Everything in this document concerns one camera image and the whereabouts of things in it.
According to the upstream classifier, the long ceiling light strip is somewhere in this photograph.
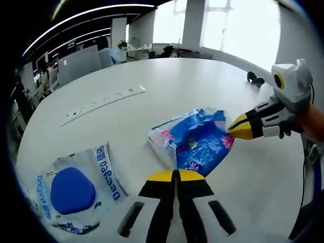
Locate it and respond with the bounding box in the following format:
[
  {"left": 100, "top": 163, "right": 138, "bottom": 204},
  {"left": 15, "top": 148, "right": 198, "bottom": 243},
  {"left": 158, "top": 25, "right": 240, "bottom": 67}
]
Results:
[{"left": 22, "top": 3, "right": 155, "bottom": 57}]

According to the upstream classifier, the grey office partition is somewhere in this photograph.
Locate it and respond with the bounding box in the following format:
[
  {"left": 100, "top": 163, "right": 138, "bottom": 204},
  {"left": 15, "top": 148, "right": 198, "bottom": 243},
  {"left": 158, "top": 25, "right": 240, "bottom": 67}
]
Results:
[{"left": 56, "top": 45, "right": 101, "bottom": 87}]

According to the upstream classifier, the white power strip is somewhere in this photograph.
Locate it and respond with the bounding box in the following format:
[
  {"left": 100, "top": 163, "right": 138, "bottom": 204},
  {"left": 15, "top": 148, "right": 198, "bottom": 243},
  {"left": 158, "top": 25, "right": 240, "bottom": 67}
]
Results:
[{"left": 59, "top": 85, "right": 147, "bottom": 128}]

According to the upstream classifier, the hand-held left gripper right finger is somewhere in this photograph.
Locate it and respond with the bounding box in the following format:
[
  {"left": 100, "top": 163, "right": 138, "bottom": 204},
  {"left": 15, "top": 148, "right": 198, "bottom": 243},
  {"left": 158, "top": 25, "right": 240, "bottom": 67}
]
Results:
[{"left": 177, "top": 170, "right": 238, "bottom": 243}]

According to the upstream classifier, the small black object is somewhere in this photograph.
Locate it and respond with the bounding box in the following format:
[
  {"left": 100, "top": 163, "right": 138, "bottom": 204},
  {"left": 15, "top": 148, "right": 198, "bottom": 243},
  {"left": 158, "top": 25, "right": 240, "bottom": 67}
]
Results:
[{"left": 246, "top": 71, "right": 265, "bottom": 89}]

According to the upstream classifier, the blue plastic bag item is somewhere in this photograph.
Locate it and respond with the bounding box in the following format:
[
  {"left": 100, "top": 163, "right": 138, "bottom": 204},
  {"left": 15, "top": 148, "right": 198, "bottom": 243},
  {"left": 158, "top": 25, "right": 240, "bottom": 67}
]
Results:
[{"left": 147, "top": 107, "right": 236, "bottom": 178}]

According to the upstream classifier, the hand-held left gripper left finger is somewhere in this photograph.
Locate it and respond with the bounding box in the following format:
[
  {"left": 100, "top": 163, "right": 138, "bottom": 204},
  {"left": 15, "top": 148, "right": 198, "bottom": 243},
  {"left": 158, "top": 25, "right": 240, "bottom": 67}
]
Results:
[{"left": 116, "top": 170, "right": 178, "bottom": 243}]

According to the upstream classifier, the grey mesh chair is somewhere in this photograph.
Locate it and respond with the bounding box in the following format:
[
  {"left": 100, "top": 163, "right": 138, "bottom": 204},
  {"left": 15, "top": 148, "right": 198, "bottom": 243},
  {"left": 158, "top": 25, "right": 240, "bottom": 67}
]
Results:
[{"left": 288, "top": 197, "right": 324, "bottom": 241}]

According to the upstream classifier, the blue white wipes packet item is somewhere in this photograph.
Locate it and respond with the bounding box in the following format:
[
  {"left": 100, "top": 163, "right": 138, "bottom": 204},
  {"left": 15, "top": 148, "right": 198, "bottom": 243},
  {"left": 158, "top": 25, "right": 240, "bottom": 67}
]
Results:
[{"left": 33, "top": 141, "right": 131, "bottom": 229}]

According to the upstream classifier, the green potted plant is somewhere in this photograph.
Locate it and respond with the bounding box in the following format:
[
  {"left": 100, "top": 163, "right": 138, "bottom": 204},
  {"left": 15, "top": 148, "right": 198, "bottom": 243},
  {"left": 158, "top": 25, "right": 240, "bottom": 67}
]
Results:
[{"left": 116, "top": 39, "right": 130, "bottom": 52}]

